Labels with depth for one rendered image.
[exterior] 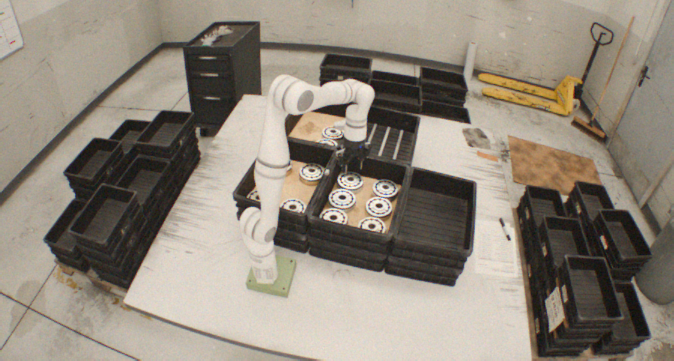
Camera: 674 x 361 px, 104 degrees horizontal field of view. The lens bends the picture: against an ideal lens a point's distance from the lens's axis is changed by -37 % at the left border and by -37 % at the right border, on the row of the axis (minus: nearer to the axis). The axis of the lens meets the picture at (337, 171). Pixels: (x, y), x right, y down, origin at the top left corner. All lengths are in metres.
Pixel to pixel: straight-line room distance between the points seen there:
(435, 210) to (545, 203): 1.40
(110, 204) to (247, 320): 1.25
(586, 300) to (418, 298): 1.03
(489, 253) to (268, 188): 1.01
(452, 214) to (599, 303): 1.05
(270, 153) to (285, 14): 3.90
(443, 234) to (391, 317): 0.38
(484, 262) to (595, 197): 1.56
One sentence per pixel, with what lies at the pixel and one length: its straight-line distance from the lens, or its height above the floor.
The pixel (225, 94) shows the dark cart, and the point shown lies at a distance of 3.10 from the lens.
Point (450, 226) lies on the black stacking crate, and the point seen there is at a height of 0.83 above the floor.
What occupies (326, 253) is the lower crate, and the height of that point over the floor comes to 0.74.
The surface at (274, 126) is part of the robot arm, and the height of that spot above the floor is 1.34.
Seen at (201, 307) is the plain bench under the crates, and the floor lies 0.70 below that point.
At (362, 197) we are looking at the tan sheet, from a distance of 1.61.
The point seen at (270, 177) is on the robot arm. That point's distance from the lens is 1.09.
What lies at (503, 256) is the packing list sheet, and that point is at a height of 0.70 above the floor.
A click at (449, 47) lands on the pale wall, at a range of 4.81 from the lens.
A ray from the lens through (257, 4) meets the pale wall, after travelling 4.95.
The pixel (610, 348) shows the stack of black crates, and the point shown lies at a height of 0.25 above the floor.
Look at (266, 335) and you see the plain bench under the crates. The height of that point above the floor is 0.70.
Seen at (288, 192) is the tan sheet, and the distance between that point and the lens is 1.62.
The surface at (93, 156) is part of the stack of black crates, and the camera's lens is 2.82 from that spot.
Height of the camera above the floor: 1.94
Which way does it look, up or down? 40 degrees down
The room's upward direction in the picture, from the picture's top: 3 degrees clockwise
